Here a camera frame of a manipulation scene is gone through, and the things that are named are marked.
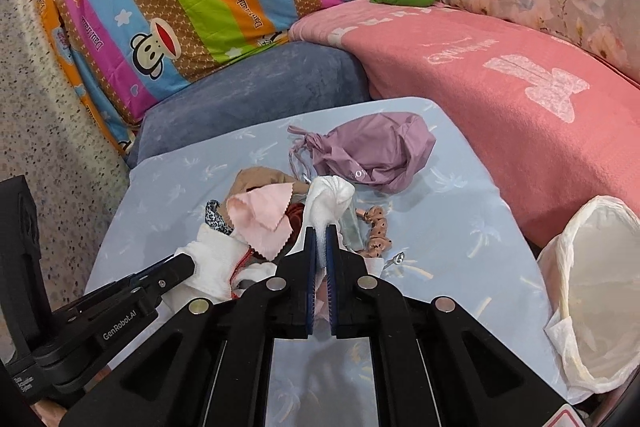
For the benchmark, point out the pink zigzag-edged cloth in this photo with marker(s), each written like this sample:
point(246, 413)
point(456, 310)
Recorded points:
point(265, 217)

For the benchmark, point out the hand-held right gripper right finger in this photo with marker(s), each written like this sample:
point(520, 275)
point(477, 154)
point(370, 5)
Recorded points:
point(332, 267)

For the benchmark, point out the brown cloth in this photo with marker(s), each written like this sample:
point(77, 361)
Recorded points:
point(260, 179)

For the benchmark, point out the white plastic bag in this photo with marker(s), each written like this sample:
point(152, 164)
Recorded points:
point(565, 267)

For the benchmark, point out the dark red cloth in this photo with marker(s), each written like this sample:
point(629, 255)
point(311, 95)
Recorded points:
point(296, 219)

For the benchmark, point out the light blue palm print cloth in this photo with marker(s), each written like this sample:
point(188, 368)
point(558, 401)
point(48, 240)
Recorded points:
point(450, 232)

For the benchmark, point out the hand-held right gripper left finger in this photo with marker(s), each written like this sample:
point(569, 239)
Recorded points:
point(310, 267)

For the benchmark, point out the blue-grey velvet cushion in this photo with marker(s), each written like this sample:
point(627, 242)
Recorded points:
point(250, 82)

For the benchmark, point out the white sock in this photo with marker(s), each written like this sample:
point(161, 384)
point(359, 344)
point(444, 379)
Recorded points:
point(325, 202)

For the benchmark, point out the dark patterned cloth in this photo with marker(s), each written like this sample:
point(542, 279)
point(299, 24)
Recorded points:
point(217, 219)

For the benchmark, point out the brown dotted scrunchie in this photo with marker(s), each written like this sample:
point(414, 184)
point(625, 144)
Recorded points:
point(377, 232)

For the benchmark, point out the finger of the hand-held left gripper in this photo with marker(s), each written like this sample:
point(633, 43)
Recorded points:
point(170, 271)

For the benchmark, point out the pink blanket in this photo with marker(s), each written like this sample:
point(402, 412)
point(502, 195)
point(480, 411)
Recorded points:
point(475, 107)

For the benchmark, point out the white cloth with red stitching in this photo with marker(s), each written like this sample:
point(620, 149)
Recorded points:
point(220, 257)

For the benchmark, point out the small metal clip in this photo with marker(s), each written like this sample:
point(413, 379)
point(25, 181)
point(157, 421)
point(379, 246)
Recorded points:
point(395, 258)

